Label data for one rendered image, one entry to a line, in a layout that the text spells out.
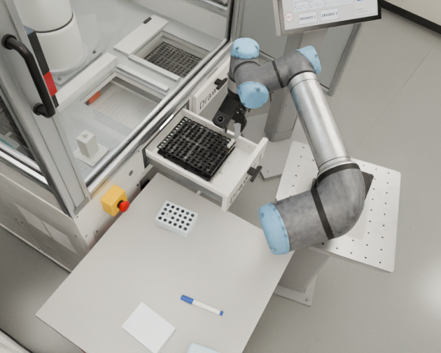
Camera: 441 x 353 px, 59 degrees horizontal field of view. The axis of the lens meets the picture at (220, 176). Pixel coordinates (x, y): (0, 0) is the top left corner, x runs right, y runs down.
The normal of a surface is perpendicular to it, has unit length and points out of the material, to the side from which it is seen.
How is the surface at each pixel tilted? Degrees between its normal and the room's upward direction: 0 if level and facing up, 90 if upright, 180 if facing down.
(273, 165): 3
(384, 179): 0
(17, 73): 90
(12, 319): 0
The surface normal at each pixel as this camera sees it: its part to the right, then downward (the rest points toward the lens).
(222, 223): 0.07, -0.56
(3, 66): 0.86, 0.46
